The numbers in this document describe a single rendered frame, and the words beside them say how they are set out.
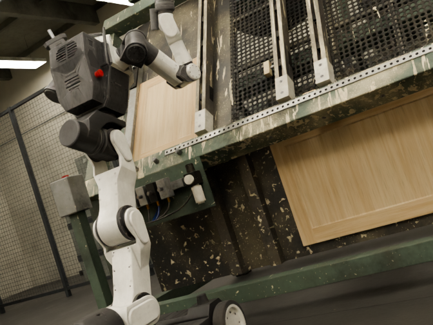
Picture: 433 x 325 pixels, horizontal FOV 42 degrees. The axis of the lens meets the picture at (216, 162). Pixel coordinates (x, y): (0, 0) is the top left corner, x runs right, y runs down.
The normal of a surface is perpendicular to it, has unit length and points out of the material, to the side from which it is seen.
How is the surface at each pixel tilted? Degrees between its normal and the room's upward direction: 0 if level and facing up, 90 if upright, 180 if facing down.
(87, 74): 86
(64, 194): 90
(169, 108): 55
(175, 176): 90
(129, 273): 67
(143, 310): 90
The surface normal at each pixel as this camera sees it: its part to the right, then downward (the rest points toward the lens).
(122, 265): -0.54, -0.28
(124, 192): 0.84, -0.30
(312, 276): -0.45, 0.10
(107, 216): -0.55, -0.49
